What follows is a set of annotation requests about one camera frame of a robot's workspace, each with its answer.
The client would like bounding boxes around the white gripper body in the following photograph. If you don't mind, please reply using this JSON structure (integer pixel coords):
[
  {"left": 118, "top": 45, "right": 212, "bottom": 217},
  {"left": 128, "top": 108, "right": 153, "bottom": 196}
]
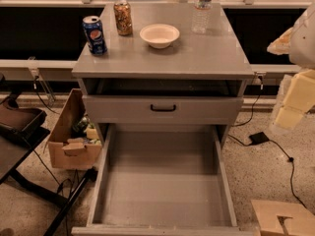
[{"left": 289, "top": 3, "right": 315, "bottom": 69}]

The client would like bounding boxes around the gold patterned can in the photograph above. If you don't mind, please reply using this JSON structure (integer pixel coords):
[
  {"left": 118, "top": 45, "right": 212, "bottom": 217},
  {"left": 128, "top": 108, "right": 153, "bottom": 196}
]
[{"left": 113, "top": 0, "right": 133, "bottom": 35}]

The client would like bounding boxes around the black desk with stand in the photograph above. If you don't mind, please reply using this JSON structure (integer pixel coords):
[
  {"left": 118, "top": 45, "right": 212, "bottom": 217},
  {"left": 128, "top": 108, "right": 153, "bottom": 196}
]
[{"left": 0, "top": 72, "right": 98, "bottom": 236}]

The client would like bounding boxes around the cardboard piece on floor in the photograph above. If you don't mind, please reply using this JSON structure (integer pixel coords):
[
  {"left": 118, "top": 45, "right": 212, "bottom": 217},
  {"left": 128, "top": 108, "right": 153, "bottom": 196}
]
[{"left": 251, "top": 200, "right": 315, "bottom": 236}]

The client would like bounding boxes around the black cable on left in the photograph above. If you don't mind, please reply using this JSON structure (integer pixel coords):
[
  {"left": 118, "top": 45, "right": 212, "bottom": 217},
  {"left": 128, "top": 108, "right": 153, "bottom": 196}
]
[{"left": 31, "top": 75, "right": 61, "bottom": 115}]

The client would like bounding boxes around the cardboard box with items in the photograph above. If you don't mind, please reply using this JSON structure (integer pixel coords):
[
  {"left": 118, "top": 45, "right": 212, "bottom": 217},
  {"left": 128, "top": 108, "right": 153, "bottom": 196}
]
[{"left": 48, "top": 88, "right": 101, "bottom": 170}]

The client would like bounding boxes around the clear plastic water bottle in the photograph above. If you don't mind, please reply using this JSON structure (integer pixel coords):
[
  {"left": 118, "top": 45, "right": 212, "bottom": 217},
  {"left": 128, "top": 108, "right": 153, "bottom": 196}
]
[{"left": 191, "top": 0, "right": 212, "bottom": 33}]

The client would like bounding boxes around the open grey bottom drawer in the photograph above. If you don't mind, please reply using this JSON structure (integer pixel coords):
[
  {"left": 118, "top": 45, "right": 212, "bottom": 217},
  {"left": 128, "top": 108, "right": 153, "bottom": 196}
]
[{"left": 71, "top": 124, "right": 255, "bottom": 236}]

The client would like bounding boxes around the white paper bowl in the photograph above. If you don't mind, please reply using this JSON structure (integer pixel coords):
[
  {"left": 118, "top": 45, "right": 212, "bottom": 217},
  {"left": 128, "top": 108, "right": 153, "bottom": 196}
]
[{"left": 140, "top": 24, "right": 180, "bottom": 49}]

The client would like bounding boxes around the blue pepsi can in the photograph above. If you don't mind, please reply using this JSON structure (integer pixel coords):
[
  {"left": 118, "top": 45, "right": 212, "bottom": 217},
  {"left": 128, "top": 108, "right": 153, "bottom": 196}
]
[{"left": 82, "top": 16, "right": 107, "bottom": 55}]

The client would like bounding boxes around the grey drawer cabinet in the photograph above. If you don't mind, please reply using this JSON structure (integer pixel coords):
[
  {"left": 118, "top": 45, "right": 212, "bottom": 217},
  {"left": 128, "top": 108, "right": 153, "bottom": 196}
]
[{"left": 71, "top": 1, "right": 256, "bottom": 146}]

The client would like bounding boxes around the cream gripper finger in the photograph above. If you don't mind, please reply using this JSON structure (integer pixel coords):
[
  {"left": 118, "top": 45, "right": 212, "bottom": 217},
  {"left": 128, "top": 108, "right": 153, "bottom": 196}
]
[
  {"left": 267, "top": 28, "right": 292, "bottom": 55},
  {"left": 270, "top": 69, "right": 315, "bottom": 135}
]

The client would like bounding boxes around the closed grey drawer black handle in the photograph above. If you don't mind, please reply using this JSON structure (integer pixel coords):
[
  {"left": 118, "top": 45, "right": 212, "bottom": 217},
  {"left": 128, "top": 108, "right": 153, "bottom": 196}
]
[{"left": 83, "top": 95, "right": 243, "bottom": 125}]

